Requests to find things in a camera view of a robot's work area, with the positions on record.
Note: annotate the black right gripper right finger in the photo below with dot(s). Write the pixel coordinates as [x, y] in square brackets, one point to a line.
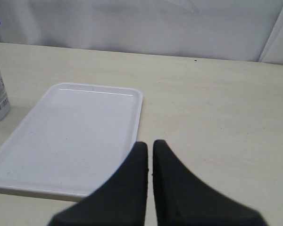
[182, 199]

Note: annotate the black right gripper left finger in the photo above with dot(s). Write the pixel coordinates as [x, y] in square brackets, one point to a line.
[120, 201]

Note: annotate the white rectangular plastic tray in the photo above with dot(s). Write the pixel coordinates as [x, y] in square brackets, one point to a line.
[72, 141]

